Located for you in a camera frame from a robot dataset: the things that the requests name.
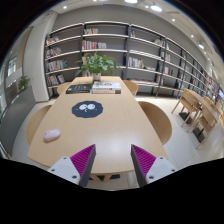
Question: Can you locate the wooden chair far left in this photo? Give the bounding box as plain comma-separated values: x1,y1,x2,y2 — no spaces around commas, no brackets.
57,82,71,95

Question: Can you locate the dark round cartoon mouse pad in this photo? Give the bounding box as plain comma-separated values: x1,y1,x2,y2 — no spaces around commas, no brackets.
72,101,103,118

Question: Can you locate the large grey bookshelf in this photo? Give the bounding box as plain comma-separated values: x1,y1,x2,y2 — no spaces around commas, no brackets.
45,21,219,98

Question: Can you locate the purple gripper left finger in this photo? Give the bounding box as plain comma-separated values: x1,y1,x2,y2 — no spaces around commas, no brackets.
48,143,97,188

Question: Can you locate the potted plant by window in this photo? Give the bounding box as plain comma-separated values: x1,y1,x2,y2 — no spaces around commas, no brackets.
18,76,30,91

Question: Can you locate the green potted plant on table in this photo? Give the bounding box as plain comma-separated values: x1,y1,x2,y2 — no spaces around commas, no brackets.
75,53,120,81

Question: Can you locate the wooden chair at side table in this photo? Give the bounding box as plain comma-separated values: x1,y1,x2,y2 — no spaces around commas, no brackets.
175,89,200,126

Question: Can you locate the wooden chair near right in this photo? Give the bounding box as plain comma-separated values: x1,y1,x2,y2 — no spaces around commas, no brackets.
139,101,172,144

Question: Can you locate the wooden chair far right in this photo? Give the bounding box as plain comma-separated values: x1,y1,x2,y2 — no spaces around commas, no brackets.
123,80,139,96

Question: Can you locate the white red book stack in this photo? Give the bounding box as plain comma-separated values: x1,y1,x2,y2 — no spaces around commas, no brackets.
92,81,121,94

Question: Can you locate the black book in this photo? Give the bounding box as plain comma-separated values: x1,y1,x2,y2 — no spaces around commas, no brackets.
66,84,92,94

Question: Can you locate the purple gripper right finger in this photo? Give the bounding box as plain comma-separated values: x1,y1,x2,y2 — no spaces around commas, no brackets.
130,143,177,188

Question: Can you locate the wooden side table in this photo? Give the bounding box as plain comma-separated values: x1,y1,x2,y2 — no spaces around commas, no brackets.
190,94,220,127

